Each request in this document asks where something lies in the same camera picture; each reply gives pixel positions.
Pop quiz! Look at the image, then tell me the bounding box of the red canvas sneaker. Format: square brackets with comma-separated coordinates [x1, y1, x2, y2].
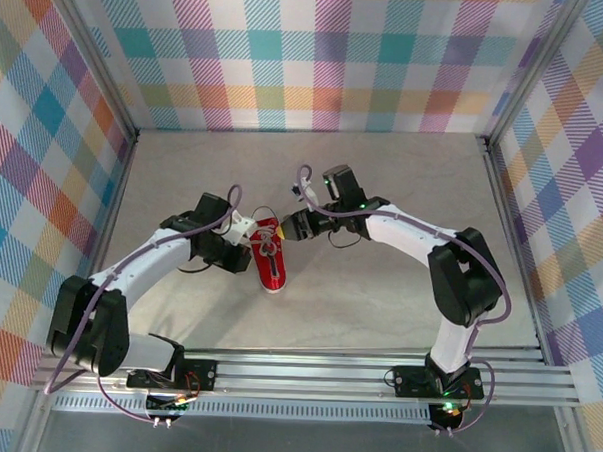
[247, 207, 289, 295]

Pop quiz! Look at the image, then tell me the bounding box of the thin black left gripper cable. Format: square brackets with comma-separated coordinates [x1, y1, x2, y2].
[176, 259, 215, 275]

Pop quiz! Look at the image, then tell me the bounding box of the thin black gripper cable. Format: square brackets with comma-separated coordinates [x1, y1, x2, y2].
[326, 225, 364, 252]
[176, 259, 215, 275]

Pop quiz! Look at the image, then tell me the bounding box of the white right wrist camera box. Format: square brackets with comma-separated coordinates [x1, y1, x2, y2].
[287, 182, 318, 213]

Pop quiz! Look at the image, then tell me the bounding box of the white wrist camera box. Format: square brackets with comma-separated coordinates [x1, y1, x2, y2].
[287, 182, 318, 213]
[219, 207, 257, 246]

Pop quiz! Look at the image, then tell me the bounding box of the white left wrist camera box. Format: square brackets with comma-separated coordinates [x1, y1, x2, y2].
[219, 207, 257, 246]

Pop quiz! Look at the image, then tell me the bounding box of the thin black right gripper cable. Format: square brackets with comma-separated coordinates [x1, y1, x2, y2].
[326, 225, 364, 252]

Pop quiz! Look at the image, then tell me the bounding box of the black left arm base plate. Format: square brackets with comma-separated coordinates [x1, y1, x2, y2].
[125, 356, 220, 394]

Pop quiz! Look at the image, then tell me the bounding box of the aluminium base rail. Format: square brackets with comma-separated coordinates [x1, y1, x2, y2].
[28, 341, 585, 414]

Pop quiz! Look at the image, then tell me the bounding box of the aluminium right side rail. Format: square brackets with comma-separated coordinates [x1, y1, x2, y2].
[468, 136, 561, 366]

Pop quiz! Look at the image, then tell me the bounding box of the slotted grey cable duct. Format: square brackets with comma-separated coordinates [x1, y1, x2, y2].
[52, 389, 435, 427]

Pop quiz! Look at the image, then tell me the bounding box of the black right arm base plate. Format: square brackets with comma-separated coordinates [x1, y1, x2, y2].
[391, 362, 487, 401]

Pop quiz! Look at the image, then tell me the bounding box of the aluminium right corner post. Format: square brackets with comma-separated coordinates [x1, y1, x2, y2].
[477, 0, 593, 154]

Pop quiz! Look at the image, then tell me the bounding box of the aluminium corner post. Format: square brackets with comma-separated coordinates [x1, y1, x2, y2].
[477, 0, 593, 154]
[34, 0, 147, 140]

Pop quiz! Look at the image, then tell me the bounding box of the aluminium left corner post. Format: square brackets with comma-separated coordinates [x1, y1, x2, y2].
[34, 0, 147, 140]

